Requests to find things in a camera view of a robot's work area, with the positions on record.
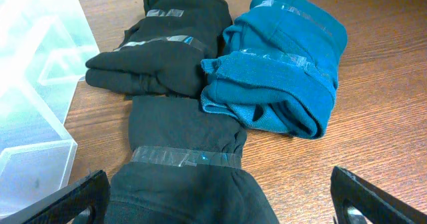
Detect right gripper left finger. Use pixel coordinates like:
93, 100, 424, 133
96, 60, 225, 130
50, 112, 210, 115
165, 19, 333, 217
1, 170, 110, 224

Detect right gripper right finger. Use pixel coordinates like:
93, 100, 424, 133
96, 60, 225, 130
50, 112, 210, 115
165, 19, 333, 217
330, 166, 426, 224

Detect large black taped garment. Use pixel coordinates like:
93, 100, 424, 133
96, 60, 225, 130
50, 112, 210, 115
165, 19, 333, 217
85, 0, 232, 97

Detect teal blue taped garment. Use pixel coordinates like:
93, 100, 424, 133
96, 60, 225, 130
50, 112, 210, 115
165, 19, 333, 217
201, 0, 348, 139

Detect clear plastic storage bin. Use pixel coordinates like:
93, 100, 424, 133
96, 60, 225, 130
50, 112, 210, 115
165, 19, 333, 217
1, 0, 99, 217

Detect small black taped garment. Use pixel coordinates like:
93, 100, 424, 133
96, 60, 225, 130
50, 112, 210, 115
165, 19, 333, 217
105, 96, 278, 224

